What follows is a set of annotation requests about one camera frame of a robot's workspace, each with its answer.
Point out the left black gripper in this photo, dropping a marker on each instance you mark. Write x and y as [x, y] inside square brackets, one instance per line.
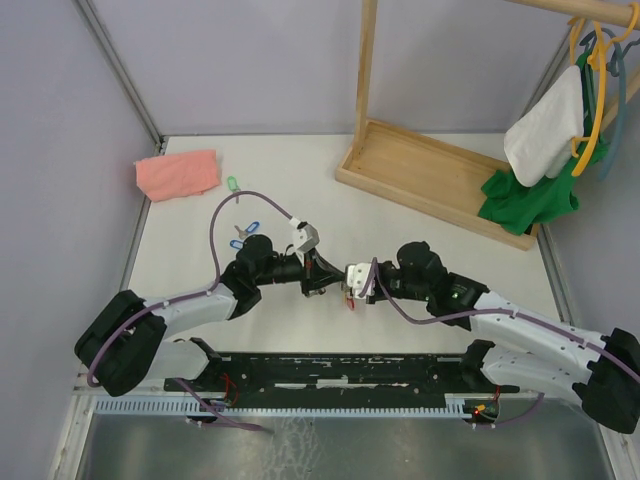
[317, 273]

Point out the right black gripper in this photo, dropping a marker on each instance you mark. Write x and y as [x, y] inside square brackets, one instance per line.
[376, 297]

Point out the red handled keyring holder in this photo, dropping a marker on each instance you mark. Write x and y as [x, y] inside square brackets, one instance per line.
[348, 298]

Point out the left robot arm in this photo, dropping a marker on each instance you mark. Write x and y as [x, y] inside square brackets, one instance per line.
[131, 340]

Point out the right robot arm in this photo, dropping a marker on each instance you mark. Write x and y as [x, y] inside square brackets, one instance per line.
[514, 347]

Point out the red tag key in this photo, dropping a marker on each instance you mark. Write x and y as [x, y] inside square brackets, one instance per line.
[315, 292]

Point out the blue tag key upper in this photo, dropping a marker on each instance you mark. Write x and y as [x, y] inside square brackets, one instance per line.
[243, 233]

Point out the blue tag key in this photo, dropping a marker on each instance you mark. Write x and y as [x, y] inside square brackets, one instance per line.
[236, 244]
[243, 233]

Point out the blue tag key lower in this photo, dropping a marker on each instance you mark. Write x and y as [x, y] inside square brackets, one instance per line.
[236, 244]

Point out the wooden clothes rack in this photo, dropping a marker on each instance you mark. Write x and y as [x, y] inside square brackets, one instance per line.
[428, 175]

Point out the green tag key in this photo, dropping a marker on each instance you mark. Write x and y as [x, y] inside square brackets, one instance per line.
[234, 187]

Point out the green shirt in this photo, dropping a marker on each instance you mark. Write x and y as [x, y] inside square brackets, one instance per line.
[516, 208]

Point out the pink folded cloth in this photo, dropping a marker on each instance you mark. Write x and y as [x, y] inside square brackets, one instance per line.
[180, 175]

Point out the white towel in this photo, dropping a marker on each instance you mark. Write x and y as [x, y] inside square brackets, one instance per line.
[539, 144]

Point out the yellow hanger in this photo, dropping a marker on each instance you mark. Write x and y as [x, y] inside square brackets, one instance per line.
[591, 52]

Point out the teal hanger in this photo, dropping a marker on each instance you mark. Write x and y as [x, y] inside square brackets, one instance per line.
[616, 113]

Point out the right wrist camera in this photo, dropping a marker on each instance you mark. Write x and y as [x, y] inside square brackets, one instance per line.
[360, 280]

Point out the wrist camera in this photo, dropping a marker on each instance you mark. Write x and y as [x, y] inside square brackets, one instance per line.
[360, 280]
[304, 236]

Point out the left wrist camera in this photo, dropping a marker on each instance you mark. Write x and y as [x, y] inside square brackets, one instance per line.
[304, 236]

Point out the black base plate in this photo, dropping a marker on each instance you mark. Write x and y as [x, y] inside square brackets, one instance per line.
[348, 379]

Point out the white slotted cable duct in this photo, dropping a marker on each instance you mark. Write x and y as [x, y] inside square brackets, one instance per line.
[440, 407]

